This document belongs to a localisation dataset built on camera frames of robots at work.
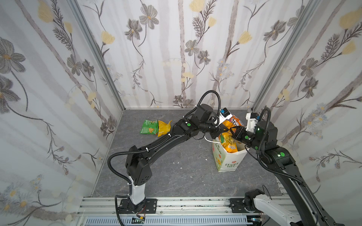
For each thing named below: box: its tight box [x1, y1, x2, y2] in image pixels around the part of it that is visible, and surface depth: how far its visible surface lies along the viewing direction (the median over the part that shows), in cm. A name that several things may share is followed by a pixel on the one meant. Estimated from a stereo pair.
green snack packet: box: [140, 119, 159, 136], surface depth 108 cm
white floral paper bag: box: [212, 136, 250, 173], surface depth 74 cm
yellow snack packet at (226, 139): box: [218, 130, 239, 153], surface depth 70 cm
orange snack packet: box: [229, 115, 245, 133], surface depth 70 cm
